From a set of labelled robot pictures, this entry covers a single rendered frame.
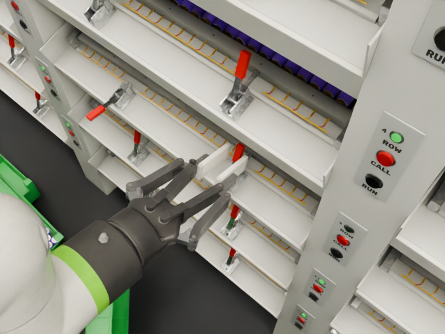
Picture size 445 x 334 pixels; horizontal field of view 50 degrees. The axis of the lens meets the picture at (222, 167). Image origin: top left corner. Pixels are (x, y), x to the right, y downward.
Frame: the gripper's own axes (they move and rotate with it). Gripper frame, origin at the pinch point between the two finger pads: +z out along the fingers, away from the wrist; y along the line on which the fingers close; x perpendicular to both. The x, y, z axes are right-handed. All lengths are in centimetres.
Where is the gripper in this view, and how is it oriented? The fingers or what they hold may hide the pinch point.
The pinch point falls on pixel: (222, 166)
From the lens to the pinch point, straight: 72.9
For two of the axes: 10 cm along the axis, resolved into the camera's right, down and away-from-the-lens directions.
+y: 7.6, 5.5, -3.5
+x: 1.5, -6.7, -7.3
